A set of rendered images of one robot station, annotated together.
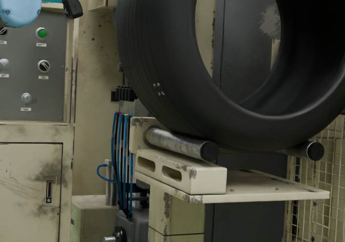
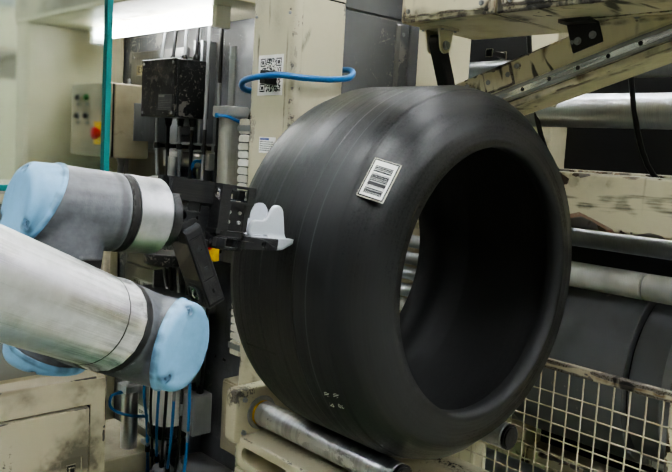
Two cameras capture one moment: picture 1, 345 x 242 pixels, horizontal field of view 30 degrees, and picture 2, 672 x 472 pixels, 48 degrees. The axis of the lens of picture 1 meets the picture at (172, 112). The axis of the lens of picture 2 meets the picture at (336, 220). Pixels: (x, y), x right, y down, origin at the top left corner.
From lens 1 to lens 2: 68 cm
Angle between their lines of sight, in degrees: 20
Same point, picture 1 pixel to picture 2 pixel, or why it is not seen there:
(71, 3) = (208, 287)
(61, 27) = not seen: hidden behind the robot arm
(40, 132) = (56, 396)
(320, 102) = (524, 377)
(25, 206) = not seen: outside the picture
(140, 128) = (245, 405)
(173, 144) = (321, 450)
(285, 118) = (490, 411)
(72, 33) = not seen: hidden behind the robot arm
